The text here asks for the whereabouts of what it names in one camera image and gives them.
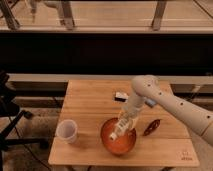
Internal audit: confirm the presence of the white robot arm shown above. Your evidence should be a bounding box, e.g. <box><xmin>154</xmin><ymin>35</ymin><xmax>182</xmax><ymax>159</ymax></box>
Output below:
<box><xmin>124</xmin><ymin>75</ymin><xmax>213</xmax><ymax>146</ymax></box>

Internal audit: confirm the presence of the red chili pepper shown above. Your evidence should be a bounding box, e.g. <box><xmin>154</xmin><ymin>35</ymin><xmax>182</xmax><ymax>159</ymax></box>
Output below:
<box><xmin>143</xmin><ymin>119</ymin><xmax>160</xmax><ymax>136</ymax></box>

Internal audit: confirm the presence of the white plastic cup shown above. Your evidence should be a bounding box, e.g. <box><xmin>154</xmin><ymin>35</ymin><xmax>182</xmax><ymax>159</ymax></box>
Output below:
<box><xmin>56</xmin><ymin>119</ymin><xmax>78</xmax><ymax>143</ymax></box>

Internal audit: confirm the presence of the black white small box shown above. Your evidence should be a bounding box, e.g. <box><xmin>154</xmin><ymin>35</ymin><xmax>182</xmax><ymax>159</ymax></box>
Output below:
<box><xmin>114</xmin><ymin>92</ymin><xmax>128</xmax><ymax>102</ymax></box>

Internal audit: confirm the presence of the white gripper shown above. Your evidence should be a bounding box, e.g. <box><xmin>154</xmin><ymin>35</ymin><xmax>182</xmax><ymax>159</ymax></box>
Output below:
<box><xmin>124</xmin><ymin>94</ymin><xmax>145</xmax><ymax>117</ymax></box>

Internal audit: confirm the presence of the wooden table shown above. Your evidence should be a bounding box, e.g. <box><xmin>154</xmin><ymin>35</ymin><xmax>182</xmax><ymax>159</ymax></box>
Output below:
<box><xmin>49</xmin><ymin>80</ymin><xmax>199</xmax><ymax>167</ymax></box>

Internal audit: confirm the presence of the black office chair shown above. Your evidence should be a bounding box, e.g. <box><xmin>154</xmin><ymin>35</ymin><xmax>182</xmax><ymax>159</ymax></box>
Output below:
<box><xmin>0</xmin><ymin>70</ymin><xmax>49</xmax><ymax>171</ymax></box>

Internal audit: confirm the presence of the orange ceramic bowl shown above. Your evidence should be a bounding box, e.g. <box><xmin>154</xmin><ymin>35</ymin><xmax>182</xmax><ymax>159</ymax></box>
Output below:
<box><xmin>100</xmin><ymin>118</ymin><xmax>137</xmax><ymax>155</ymax></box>

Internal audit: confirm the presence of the clear plastic bottle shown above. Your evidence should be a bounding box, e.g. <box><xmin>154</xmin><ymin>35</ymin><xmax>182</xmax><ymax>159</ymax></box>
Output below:
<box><xmin>109</xmin><ymin>111</ymin><xmax>138</xmax><ymax>140</ymax></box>

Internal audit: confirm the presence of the blue sponge block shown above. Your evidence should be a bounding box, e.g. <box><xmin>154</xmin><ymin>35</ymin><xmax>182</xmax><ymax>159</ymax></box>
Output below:
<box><xmin>145</xmin><ymin>99</ymin><xmax>157</xmax><ymax>108</ymax></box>

